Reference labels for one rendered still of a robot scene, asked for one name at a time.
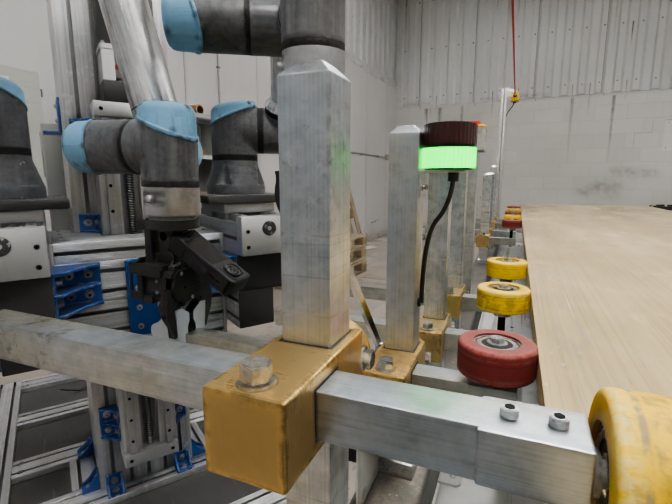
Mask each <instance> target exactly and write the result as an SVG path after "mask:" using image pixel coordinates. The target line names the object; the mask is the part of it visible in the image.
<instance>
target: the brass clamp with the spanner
mask: <svg viewBox="0 0 672 504"><path fill-rule="evenodd" d="M375 356H376V357H375V363H374V366H373V368H372V369H371V370H367V369H365V370H364V371H362V375H364V376H369V377H375V378H380V379H385V380H391V381H396V382H402V383H407V384H412V373H413V371H414V369H415V367H416V365H417V364H423V365H425V364H429V363H430V362H431V352H428V350H427V347H426V344H425V341H423V340H422V339H421V338H419V342H418V344H417V346H416V347H415V349H414V351H413V352H411V351H404V350H398V349H392V348H385V341H384V342H383V344H382V345H381V346H380V347H379V349H378V350H377V351H376V352H375ZM381 356H389V357H392V358H393V366H394V367H395V371H393V372H391V373H382V372H379V371H377V370H376V366H377V365H378V358H379V357H381Z"/></svg>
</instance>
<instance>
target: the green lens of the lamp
mask: <svg viewBox="0 0 672 504"><path fill-rule="evenodd" d="M476 157H477V148H476V147H429V148H422V162H421V169H424V168H476Z"/></svg>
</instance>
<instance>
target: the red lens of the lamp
mask: <svg viewBox="0 0 672 504"><path fill-rule="evenodd" d="M477 139H478V124H477V123H471V122H442V123H432V124H426V125H423V132H422V147H424V146H425V145H434V144H473V145H475V146H477Z"/></svg>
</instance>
